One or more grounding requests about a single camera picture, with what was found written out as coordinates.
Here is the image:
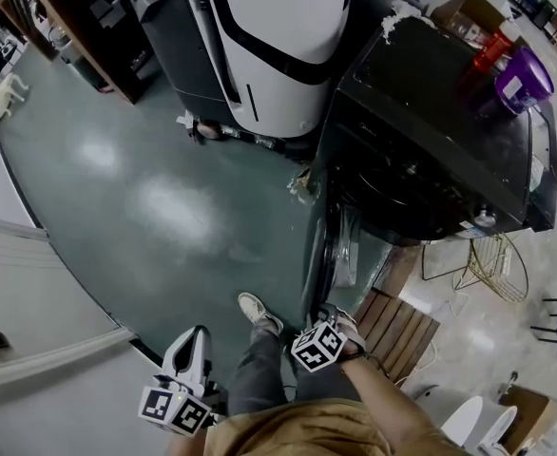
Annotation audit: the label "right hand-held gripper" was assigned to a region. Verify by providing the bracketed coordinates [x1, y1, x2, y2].
[291, 303, 352, 373]

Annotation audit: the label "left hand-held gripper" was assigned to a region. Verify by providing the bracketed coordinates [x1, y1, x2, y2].
[138, 325, 227, 439]

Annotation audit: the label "round washer door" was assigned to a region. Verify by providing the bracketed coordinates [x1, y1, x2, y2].
[300, 192, 396, 320]

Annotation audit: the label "black washing machine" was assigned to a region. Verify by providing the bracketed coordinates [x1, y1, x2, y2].
[306, 14, 534, 251]

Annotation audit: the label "person's right forearm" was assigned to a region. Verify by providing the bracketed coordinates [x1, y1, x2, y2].
[338, 356, 444, 434]

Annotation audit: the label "cardboard box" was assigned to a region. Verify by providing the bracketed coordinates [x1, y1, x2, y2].
[430, 0, 531, 49]

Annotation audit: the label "person's right hand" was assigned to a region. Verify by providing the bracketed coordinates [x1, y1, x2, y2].
[336, 314, 368, 361]

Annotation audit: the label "person's grey trousers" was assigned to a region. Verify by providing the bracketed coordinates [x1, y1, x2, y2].
[225, 318, 318, 417]

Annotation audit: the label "person's left white sneaker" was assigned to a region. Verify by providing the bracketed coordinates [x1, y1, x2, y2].
[237, 291, 285, 335]

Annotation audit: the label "wooden slatted floor mat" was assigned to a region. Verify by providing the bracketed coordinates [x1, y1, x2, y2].
[354, 286, 442, 389]

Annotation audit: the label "white toilet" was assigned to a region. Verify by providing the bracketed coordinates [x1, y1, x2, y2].
[439, 394, 485, 446]
[477, 405, 520, 455]

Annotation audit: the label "black side table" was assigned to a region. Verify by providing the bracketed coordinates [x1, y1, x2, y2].
[528, 95, 557, 233]

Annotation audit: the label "grey white floor scrubbing robot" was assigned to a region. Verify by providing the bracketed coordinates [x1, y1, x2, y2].
[114, 0, 355, 154]

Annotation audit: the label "white carved stool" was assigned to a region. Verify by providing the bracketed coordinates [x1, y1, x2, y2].
[0, 73, 29, 117]

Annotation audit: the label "white foam clump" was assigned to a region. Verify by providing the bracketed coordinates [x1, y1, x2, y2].
[380, 14, 439, 47]

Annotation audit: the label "red bottle white cap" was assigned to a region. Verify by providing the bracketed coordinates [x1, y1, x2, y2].
[458, 19, 522, 108]

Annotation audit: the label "purple plastic bucket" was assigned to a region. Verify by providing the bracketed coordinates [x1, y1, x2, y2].
[494, 46, 556, 116]

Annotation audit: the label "black wrist strap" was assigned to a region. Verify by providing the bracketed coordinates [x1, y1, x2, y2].
[337, 351, 379, 366]

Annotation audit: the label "gold wire basket stand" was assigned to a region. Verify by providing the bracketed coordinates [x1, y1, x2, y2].
[420, 233, 530, 306]

